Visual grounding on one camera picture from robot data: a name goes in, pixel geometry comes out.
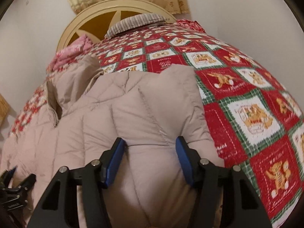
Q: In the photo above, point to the cream wooden headboard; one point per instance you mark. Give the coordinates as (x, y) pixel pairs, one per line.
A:
(95, 20)

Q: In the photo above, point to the red patchwork teddy bear quilt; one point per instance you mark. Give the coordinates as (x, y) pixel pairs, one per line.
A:
(253, 121)

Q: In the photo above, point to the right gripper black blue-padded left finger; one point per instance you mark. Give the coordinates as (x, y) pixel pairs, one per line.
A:
(58, 205)

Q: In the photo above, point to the wooden furniture at left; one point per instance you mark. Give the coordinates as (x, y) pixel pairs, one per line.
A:
(4, 109)

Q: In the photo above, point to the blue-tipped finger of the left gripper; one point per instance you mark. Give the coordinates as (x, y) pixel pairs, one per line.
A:
(7, 175)

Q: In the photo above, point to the striped pillow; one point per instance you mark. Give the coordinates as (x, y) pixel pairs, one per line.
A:
(134, 22)

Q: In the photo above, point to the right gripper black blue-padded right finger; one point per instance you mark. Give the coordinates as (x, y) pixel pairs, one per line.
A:
(225, 197)

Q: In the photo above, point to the beige quilted down jacket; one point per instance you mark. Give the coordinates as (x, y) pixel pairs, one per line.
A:
(87, 109)

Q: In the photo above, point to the pink folded blanket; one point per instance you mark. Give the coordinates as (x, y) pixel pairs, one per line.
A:
(63, 56)

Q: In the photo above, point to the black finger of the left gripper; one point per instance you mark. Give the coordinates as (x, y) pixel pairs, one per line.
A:
(26, 185)

